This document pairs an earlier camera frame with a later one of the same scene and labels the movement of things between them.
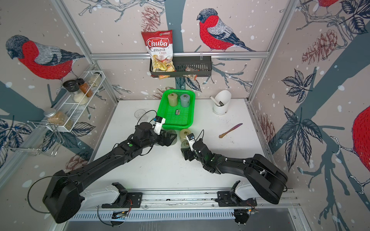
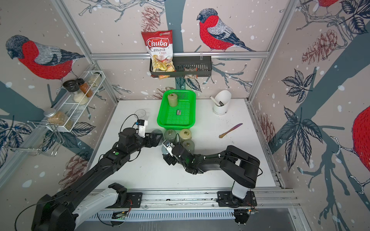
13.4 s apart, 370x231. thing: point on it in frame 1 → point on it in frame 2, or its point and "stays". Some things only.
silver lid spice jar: [55, 117] stays
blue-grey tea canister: [185, 99] → [164, 150]
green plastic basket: [177, 117] stays
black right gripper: [187, 153] → [169, 160]
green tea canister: [185, 144] stays
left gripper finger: [168, 142] → [154, 143]
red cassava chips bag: [160, 44] stays
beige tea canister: [173, 99] stays
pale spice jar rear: [95, 80] stays
